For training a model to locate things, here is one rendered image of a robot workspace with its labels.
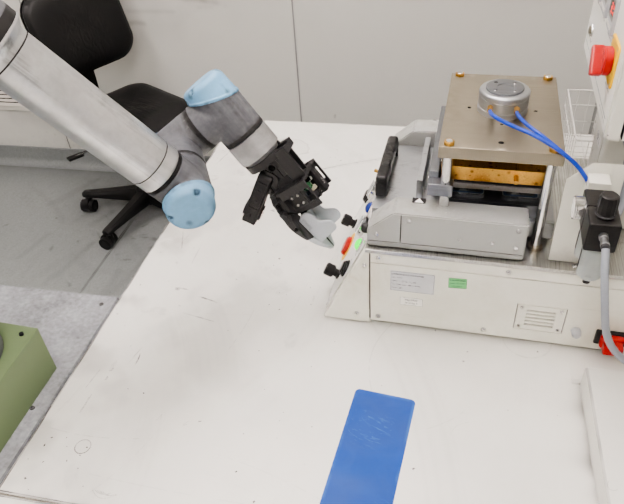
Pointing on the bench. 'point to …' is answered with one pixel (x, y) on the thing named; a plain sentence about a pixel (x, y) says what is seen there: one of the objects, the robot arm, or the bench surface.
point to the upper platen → (498, 176)
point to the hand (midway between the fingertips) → (325, 243)
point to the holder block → (498, 201)
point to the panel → (351, 250)
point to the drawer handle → (386, 166)
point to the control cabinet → (613, 115)
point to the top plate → (504, 120)
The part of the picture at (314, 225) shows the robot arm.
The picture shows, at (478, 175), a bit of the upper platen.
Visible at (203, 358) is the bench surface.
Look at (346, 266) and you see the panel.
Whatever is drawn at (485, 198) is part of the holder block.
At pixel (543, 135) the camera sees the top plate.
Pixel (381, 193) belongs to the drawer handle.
